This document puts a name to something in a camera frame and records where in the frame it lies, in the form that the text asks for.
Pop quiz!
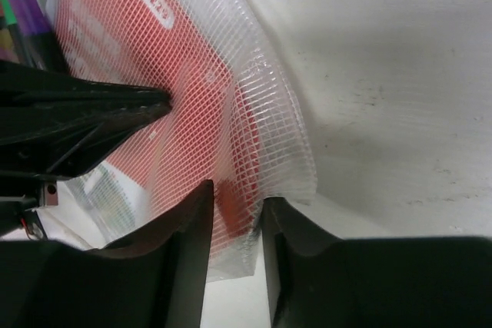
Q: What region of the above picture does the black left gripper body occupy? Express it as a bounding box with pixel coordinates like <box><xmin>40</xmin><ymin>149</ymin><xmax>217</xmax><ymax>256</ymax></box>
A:
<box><xmin>1</xmin><ymin>174</ymin><xmax>58</xmax><ymax>240</ymax></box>

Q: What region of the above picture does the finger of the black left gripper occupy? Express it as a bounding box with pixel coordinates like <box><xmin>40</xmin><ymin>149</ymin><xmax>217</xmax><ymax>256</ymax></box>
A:
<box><xmin>1</xmin><ymin>61</ymin><xmax>171</xmax><ymax>106</ymax></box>
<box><xmin>1</xmin><ymin>104</ymin><xmax>170</xmax><ymax>178</ymax></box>

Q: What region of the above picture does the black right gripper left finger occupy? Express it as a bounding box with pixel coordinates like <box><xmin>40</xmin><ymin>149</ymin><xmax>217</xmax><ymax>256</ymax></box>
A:
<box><xmin>1</xmin><ymin>180</ymin><xmax>214</xmax><ymax>327</ymax></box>

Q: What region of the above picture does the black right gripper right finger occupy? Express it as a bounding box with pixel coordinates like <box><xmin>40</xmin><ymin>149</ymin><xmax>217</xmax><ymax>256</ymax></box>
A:
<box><xmin>261</xmin><ymin>197</ymin><xmax>491</xmax><ymax>327</ymax></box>

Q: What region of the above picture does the green cap black highlighter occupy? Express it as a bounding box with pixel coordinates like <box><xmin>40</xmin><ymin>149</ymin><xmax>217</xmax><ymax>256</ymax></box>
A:
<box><xmin>1</xmin><ymin>0</ymin><xmax>25</xmax><ymax>64</ymax></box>

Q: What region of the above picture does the purple cap black highlighter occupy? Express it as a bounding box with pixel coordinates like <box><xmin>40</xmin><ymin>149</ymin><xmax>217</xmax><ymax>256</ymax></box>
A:
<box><xmin>8</xmin><ymin>0</ymin><xmax>69</xmax><ymax>75</ymax></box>

